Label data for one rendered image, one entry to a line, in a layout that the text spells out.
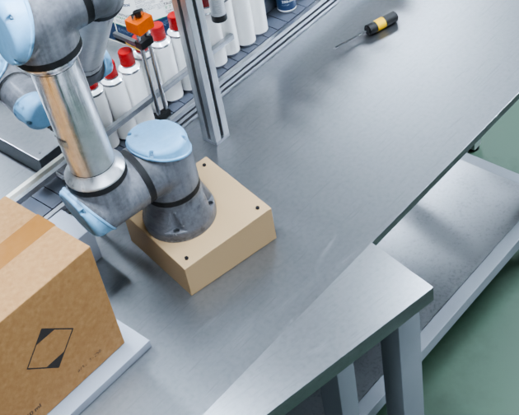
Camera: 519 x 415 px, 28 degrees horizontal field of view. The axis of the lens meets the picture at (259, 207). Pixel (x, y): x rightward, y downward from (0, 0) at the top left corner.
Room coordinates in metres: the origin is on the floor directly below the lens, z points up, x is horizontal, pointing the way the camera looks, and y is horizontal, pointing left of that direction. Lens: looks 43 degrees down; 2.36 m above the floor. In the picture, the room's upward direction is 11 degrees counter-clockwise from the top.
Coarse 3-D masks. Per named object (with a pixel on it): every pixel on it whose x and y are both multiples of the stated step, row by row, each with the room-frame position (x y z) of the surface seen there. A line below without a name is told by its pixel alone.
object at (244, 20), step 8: (232, 0) 2.15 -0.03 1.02; (240, 0) 2.14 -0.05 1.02; (248, 0) 2.16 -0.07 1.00; (240, 8) 2.14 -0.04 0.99; (248, 8) 2.15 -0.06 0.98; (240, 16) 2.14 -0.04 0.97; (248, 16) 2.15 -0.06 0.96; (240, 24) 2.15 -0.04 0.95; (248, 24) 2.15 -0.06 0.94; (240, 32) 2.15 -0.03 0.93; (248, 32) 2.15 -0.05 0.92; (240, 40) 2.15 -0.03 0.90; (248, 40) 2.14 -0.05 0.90
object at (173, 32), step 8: (168, 16) 2.02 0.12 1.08; (176, 24) 2.01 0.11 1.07; (168, 32) 2.02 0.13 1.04; (176, 32) 2.01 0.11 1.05; (176, 40) 2.01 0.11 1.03; (176, 48) 2.01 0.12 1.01; (176, 56) 2.01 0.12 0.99; (184, 56) 2.00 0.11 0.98; (184, 64) 2.00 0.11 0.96; (184, 80) 2.01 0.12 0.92; (184, 88) 2.01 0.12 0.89
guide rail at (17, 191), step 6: (60, 156) 1.81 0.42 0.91; (54, 162) 1.80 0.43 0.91; (60, 162) 1.80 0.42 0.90; (42, 168) 1.78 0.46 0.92; (48, 168) 1.78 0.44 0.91; (36, 174) 1.77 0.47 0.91; (42, 174) 1.77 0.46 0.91; (30, 180) 1.75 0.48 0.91; (36, 180) 1.76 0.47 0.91; (18, 186) 1.74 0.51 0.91; (24, 186) 1.73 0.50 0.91; (12, 192) 1.72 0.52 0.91; (18, 192) 1.72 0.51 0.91; (12, 198) 1.71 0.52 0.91
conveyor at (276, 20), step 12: (300, 0) 2.31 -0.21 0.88; (312, 0) 2.30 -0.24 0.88; (276, 12) 2.27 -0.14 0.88; (300, 12) 2.25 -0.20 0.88; (276, 24) 2.22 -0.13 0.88; (264, 36) 2.18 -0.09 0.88; (252, 48) 2.14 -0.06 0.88; (228, 60) 2.10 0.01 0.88; (240, 60) 2.10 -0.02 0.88; (192, 96) 1.99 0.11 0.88; (168, 108) 1.96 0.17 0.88; (120, 144) 1.86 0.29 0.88; (60, 180) 1.77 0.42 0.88; (36, 192) 1.75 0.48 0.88; (48, 192) 1.74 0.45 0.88; (24, 204) 1.71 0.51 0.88; (36, 204) 1.71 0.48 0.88; (48, 204) 1.70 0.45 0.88
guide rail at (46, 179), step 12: (228, 36) 2.08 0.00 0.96; (216, 48) 2.05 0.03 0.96; (180, 72) 1.97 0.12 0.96; (168, 84) 1.94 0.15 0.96; (132, 108) 1.88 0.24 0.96; (144, 108) 1.89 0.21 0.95; (120, 120) 1.84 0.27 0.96; (108, 132) 1.81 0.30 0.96; (60, 168) 1.72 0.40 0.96; (48, 180) 1.69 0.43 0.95; (24, 192) 1.66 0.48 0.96
